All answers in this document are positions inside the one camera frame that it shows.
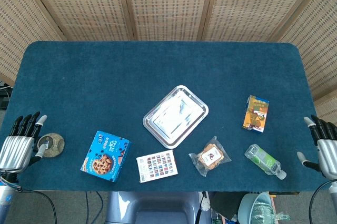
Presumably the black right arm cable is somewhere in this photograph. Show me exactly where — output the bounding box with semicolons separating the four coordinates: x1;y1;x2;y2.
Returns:
309;178;337;224

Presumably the round stone coaster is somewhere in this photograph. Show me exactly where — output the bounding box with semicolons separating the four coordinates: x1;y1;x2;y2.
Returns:
36;133;65;158

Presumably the white picture card box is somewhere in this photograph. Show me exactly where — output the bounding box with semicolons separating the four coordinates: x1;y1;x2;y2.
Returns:
135;149;179;184

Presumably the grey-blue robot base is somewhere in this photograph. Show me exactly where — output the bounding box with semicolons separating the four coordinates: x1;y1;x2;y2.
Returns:
105;191;204;224

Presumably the bagged pastry snack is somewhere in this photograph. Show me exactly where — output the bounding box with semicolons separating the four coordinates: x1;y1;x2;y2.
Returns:
188;136;232;178

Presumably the blue chocolate cookie box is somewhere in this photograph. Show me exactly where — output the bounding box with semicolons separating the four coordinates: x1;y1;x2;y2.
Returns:
80;130;132;183

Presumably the black bag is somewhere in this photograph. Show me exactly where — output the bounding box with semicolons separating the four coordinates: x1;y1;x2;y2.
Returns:
210;191;247;219

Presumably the stainless steel rectangular tray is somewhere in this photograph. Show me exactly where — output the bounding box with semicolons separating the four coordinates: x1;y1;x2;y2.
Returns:
142;85;210;149

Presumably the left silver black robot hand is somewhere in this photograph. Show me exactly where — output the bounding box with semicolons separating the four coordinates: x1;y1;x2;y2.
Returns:
0;111;48;175

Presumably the clear bottle with green label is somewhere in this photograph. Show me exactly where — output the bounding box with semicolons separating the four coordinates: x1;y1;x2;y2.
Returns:
244;144;287;180

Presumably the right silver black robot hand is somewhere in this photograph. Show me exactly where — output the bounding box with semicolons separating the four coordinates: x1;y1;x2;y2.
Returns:
296;115;337;180

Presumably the blue table cloth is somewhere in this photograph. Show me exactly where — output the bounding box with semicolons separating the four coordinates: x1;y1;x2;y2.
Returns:
0;40;323;192

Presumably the orange and blue snack box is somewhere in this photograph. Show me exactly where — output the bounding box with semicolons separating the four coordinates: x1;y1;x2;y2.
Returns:
242;94;270;133

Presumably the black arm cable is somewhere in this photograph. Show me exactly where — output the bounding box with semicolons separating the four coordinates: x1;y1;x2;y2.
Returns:
15;187;58;224
309;178;337;224

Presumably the pale green plastic basin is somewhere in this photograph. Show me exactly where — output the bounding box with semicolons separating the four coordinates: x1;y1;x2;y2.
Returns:
238;192;276;224

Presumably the woven bamboo folding screen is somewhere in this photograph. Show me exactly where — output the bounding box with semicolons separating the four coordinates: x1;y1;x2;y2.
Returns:
0;0;337;125

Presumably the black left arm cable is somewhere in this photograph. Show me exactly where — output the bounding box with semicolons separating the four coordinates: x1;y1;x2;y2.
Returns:
15;187;58;224

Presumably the green plastic strainer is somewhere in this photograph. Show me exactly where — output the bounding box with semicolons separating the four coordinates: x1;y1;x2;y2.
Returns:
250;199;291;224

